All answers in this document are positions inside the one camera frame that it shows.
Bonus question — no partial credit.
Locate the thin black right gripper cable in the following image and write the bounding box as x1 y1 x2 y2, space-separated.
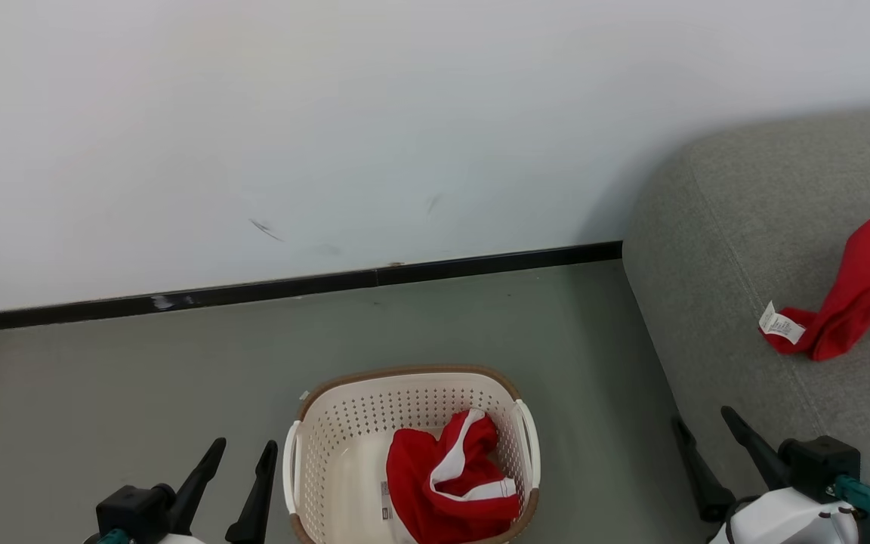
720 495 762 544

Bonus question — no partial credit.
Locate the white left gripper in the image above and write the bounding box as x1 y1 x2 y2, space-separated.
154 437 279 544

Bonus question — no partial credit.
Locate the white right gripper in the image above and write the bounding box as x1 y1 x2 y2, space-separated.
671 406 860 544

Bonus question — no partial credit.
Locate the black wall baseboard strip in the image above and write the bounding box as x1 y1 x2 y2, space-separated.
0 241 624 336

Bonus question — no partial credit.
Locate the cream perforated laundry basket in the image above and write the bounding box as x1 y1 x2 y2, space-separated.
282 365 541 544

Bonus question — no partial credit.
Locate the red garment with white trim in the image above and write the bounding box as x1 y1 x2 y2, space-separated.
386 409 521 544

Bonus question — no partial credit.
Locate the grey fabric sofa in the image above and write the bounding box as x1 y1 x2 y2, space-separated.
622 102 870 544

